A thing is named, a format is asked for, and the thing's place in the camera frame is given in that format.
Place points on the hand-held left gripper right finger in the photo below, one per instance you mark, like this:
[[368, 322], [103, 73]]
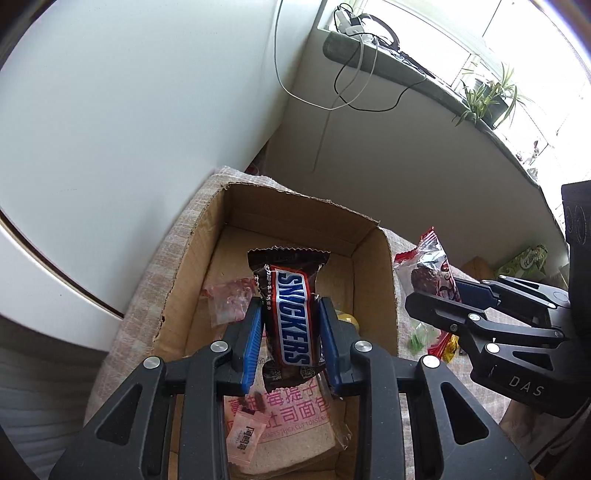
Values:
[[330, 341]]

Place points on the grey ribbed panel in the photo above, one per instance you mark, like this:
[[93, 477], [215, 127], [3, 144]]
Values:
[[37, 406]]

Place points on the potted spider plant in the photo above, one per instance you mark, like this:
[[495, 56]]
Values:
[[489, 99]]

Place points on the green printed bag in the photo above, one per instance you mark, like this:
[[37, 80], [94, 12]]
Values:
[[526, 261]]

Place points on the cardboard box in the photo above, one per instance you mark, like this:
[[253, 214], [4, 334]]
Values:
[[295, 221]]

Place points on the white framed window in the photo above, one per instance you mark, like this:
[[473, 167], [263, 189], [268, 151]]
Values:
[[438, 27]]

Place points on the small brown carton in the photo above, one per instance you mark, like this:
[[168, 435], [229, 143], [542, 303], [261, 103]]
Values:
[[478, 267]]

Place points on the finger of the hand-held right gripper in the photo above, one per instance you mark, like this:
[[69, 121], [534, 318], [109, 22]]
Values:
[[434, 311], [471, 291]]

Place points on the brown chocolate bar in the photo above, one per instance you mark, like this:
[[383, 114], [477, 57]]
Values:
[[291, 300]]

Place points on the pink white toast packet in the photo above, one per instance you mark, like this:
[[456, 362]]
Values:
[[295, 429]]

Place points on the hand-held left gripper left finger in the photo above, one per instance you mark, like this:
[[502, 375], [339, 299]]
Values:
[[251, 341]]

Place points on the red clear snack packet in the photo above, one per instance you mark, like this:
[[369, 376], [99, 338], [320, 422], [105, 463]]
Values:
[[429, 267]]

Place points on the white wardrobe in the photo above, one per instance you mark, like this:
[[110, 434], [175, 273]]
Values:
[[115, 138]]

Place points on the green wrapped candy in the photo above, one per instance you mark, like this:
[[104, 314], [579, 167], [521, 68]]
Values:
[[418, 339]]

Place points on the red yellow snack packet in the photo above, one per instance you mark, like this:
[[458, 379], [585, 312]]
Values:
[[445, 346]]

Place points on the yellow candy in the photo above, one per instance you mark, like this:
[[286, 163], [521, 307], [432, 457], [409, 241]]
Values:
[[347, 319]]

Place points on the clear pink cookie packet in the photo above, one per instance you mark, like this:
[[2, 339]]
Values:
[[226, 300]]

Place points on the small figurine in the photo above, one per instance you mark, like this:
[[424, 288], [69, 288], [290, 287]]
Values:
[[533, 152]]

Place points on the white power strip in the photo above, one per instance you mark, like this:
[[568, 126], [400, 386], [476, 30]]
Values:
[[346, 21]]

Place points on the checked beige cloth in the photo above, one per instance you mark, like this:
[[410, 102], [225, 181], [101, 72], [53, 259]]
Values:
[[138, 323]]

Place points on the small pink sachet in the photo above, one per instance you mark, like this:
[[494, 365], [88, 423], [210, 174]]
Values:
[[244, 436]]

